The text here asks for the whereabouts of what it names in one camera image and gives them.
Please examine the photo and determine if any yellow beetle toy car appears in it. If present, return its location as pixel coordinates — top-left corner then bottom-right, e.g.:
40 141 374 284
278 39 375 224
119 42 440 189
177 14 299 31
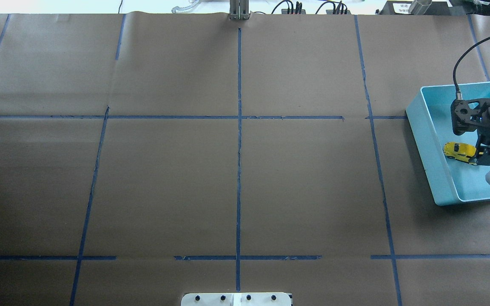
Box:
442 142 477 165

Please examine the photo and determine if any white pillar with base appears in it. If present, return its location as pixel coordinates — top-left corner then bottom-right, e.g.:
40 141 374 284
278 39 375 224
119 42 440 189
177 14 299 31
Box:
180 292 293 306

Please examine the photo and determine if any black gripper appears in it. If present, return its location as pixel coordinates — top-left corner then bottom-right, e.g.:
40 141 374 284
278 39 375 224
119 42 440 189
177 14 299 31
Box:
475 122 490 166

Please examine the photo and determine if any light blue plastic bin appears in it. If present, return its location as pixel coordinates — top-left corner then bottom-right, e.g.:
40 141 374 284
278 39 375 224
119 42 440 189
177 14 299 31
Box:
406 85 490 207

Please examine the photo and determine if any silver metal cup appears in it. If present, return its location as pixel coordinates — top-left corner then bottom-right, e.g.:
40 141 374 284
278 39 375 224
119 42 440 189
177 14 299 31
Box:
408 0 433 16

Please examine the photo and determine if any aluminium frame post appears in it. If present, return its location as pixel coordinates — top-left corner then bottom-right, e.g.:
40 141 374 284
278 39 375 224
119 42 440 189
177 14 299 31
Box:
229 0 251 20

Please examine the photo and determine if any black camera cable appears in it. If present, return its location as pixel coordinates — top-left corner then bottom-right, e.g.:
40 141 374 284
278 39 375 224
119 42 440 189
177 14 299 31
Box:
453 27 490 101

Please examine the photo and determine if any black box under cup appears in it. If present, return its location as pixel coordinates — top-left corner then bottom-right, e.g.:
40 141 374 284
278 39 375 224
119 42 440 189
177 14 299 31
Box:
375 0 451 16

